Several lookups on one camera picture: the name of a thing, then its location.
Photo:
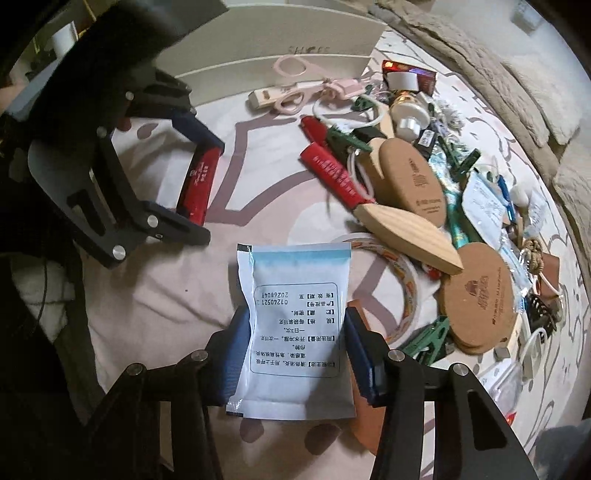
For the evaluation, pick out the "beige knit pillow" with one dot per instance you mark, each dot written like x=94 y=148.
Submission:
x=575 y=184
x=545 y=101

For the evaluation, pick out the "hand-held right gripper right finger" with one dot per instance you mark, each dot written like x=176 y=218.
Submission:
x=362 y=357

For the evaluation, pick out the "black hair claw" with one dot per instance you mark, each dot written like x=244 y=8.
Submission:
x=543 y=314

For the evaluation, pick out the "teal foil tube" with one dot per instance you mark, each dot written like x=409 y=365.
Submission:
x=457 y=226

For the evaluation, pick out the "brown leather wallet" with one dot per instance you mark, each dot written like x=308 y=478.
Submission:
x=550 y=274

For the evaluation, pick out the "large white medicine sachet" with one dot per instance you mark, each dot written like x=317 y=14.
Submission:
x=485 y=203

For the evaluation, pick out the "bundle of green pegs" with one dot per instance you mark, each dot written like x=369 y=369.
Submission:
x=461 y=158

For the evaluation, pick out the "white blue medicine sachet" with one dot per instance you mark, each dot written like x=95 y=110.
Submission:
x=295 y=332

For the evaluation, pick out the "small pink case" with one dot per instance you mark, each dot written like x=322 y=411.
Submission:
x=344 y=86

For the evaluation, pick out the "red tube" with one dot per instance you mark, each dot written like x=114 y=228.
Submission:
x=314 y=130
x=333 y=173
x=198 y=184

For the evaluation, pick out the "white feathery tuft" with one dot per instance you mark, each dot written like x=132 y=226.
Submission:
x=450 y=116

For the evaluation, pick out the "black charger box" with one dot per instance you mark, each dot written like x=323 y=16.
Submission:
x=427 y=138

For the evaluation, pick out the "round cream tin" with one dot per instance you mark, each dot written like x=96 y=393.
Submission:
x=409 y=115

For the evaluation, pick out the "small grey plush mouse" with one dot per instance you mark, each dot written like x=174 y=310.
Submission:
x=524 y=194

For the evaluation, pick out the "orange brown flat sheet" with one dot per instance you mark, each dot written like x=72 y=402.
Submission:
x=364 y=415

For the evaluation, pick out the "white tape roll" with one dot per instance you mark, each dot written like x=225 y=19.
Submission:
x=401 y=81

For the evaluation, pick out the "white cardboard box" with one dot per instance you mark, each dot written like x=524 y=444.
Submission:
x=277 y=41

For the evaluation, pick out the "beige duvet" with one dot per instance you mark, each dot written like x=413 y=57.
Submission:
x=461 y=50

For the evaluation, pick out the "clear plastic bag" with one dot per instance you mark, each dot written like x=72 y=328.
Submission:
x=538 y=217

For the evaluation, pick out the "dark red holographic box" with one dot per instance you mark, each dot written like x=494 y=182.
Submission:
x=425 y=78

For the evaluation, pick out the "person's dark clothing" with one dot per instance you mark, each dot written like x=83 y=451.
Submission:
x=32 y=369

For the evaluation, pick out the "pink scissors with comb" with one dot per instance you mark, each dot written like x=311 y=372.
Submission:
x=286 y=94

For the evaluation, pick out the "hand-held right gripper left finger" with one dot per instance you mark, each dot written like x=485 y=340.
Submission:
x=235 y=353

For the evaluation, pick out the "bunny printed blanket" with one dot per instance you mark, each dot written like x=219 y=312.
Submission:
x=258 y=194

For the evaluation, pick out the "wooden leaf shaped piece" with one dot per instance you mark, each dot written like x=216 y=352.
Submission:
x=406 y=236

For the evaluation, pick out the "green clothes peg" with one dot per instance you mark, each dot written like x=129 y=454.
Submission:
x=429 y=341
x=364 y=104
x=347 y=141

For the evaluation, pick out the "clear plastic box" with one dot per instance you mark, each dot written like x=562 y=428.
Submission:
x=501 y=385

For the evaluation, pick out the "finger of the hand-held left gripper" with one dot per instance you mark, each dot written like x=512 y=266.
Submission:
x=198 y=131
x=180 y=230

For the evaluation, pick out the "thin white hoop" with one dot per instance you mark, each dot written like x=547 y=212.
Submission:
x=383 y=117

